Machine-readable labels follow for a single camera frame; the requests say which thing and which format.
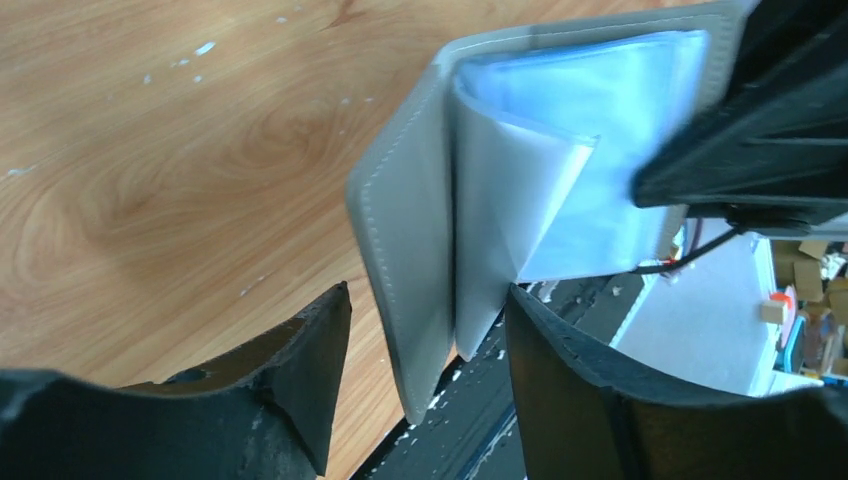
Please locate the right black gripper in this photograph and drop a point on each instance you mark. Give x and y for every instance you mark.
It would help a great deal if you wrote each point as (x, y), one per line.
(774, 155)

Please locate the grey card holder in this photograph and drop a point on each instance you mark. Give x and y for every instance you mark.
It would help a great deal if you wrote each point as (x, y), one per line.
(511, 161)

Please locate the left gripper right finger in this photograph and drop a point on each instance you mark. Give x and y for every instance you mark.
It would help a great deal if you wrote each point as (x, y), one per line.
(588, 411)

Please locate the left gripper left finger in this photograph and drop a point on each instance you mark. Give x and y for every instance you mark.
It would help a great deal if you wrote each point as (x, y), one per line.
(263, 410)

